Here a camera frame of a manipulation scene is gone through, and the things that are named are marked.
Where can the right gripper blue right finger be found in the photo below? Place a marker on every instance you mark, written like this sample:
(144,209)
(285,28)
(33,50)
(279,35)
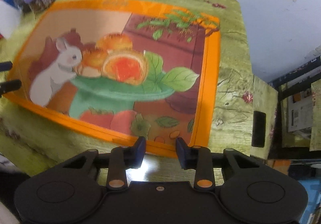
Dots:
(197,158)

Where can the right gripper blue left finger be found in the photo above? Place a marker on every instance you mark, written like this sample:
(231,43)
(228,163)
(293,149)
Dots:
(122,159)

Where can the printed paper sheet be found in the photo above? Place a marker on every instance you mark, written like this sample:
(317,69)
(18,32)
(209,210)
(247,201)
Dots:
(300,111)

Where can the black metal stand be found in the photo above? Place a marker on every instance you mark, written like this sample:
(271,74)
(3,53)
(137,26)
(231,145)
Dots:
(300,71)

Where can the white paper cup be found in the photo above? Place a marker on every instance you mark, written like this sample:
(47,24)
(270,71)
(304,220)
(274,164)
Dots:
(10,18)

